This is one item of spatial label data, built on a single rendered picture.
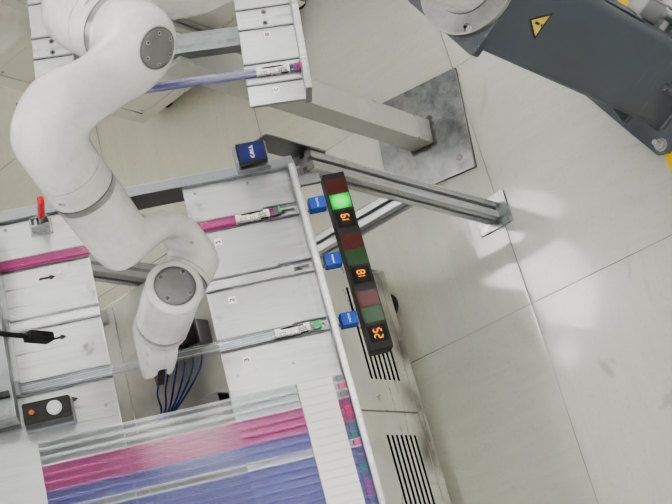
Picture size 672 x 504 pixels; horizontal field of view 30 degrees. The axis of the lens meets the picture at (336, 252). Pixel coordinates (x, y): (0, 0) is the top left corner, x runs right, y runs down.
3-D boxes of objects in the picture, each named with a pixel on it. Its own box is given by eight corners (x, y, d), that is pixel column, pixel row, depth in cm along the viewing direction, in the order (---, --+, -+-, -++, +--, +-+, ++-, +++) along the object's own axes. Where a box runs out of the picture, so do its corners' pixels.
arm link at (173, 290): (154, 280, 193) (126, 328, 189) (165, 243, 182) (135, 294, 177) (203, 305, 193) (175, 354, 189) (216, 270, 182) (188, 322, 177)
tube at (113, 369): (319, 321, 213) (320, 319, 212) (321, 329, 212) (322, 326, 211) (19, 386, 205) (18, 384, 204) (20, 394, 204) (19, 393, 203)
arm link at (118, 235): (98, 122, 175) (190, 255, 196) (39, 210, 167) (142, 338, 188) (148, 126, 170) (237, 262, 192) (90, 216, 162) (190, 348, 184)
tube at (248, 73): (300, 64, 225) (299, 61, 224) (301, 71, 225) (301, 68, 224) (17, 105, 222) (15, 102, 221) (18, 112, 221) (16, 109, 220)
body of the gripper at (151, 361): (131, 297, 193) (124, 324, 203) (144, 359, 190) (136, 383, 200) (179, 290, 196) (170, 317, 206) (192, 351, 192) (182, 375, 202)
